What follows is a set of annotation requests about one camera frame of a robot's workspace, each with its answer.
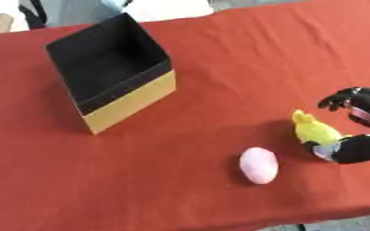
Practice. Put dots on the yellow soft toy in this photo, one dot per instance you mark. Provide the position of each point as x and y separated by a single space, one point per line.
313 129

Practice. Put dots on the tan box with black inside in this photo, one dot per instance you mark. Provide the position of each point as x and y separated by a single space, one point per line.
109 66

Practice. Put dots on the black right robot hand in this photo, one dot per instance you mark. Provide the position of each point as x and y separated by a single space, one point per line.
364 145

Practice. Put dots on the black chair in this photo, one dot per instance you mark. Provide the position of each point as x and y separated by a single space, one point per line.
33 14

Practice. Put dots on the pink egg-shaped toy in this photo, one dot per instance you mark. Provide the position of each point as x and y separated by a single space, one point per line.
258 164

